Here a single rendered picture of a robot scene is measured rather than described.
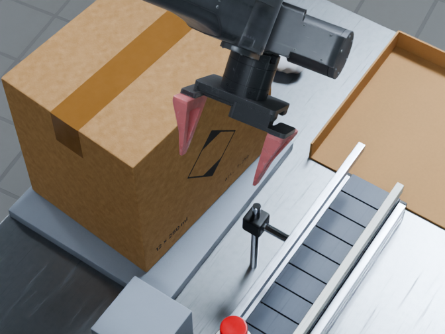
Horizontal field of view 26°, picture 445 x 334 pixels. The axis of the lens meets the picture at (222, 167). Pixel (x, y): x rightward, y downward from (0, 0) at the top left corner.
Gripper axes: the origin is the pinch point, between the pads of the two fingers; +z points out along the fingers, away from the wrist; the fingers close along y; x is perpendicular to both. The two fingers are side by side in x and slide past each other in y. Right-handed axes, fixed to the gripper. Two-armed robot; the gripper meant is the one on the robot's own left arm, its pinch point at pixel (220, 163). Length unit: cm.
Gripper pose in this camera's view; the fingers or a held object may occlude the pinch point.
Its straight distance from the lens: 114.9
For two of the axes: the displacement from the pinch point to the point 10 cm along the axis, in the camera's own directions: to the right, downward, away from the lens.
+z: -2.9, 9.1, 3.0
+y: 9.0, 3.7, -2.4
